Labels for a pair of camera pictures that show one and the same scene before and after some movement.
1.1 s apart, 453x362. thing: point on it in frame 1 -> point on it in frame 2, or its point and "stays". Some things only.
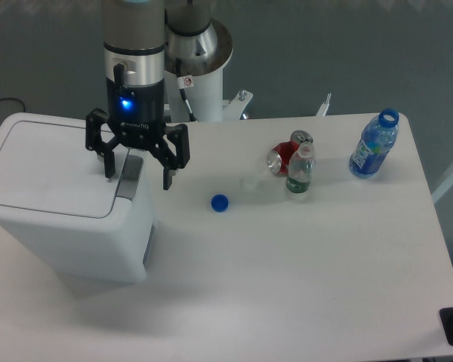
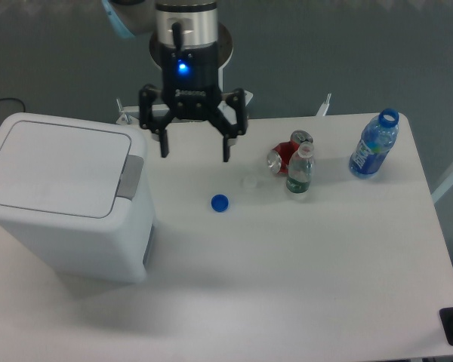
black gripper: [136, 118] -> [190, 81]
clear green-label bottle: [300, 168] stays
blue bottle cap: [220, 203] stays
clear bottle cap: [250, 184] stays
